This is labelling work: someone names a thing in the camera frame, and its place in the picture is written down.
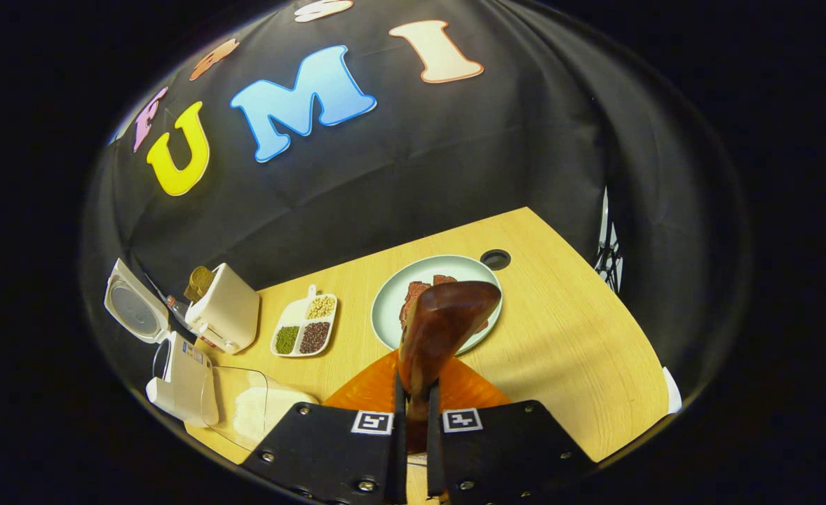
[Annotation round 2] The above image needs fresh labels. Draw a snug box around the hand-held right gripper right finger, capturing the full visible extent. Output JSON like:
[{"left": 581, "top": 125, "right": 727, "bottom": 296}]
[{"left": 427, "top": 354, "right": 600, "bottom": 505}]

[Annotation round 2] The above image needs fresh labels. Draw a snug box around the white rice cooker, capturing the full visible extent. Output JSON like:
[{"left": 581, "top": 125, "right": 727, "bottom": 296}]
[{"left": 103, "top": 258, "right": 219, "bottom": 427}]

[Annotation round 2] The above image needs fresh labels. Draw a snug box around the white toaster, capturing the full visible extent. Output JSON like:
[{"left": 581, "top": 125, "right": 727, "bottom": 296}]
[{"left": 185, "top": 263, "right": 261, "bottom": 354}]

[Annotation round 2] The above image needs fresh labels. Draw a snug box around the brown wooden spoon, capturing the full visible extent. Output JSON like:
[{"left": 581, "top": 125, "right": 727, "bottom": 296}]
[{"left": 397, "top": 281, "right": 503, "bottom": 453}]

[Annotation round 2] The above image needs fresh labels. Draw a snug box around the white divided bean dish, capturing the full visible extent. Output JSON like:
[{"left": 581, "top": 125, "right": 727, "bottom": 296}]
[{"left": 271, "top": 284, "right": 338, "bottom": 358}]

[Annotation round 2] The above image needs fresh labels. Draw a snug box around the pale green plate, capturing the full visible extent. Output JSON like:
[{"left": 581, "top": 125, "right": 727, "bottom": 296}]
[{"left": 371, "top": 255, "right": 503, "bottom": 355}]

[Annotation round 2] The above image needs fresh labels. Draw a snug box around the clear plastic bottle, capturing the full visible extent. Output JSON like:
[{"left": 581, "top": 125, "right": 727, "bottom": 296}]
[{"left": 166, "top": 295, "right": 224, "bottom": 350}]

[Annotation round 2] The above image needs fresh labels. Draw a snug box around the metal stand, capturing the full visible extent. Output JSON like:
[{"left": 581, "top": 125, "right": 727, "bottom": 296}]
[{"left": 593, "top": 186, "right": 624, "bottom": 294}]

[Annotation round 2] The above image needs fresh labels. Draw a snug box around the black backdrop cloth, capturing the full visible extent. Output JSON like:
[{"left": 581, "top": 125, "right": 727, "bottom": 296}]
[{"left": 80, "top": 0, "right": 747, "bottom": 422}]

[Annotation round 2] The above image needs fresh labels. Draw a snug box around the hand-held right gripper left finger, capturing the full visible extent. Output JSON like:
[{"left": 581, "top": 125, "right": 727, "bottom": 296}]
[{"left": 240, "top": 351, "right": 410, "bottom": 505}]

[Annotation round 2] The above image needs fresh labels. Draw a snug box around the brown toast slice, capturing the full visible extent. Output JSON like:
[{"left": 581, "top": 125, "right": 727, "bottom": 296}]
[{"left": 184, "top": 266, "right": 216, "bottom": 304}]

